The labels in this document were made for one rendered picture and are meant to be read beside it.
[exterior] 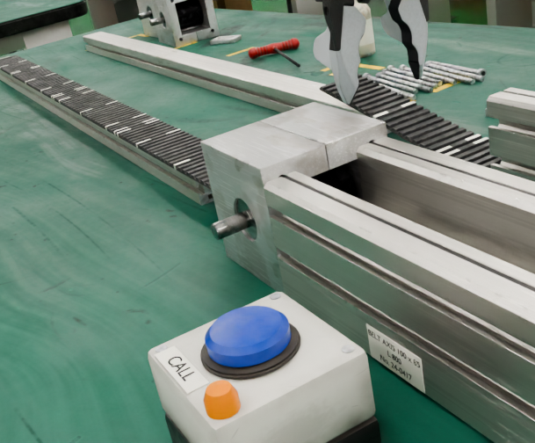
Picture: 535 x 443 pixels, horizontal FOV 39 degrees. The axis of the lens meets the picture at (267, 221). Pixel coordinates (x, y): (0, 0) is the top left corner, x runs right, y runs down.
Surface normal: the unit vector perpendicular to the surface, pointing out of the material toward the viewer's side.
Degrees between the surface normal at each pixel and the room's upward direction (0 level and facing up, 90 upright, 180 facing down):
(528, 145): 90
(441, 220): 90
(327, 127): 0
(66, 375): 0
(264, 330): 3
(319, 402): 90
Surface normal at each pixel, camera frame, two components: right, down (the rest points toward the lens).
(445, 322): -0.85, 0.35
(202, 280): -0.18, -0.89
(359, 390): 0.49, 0.28
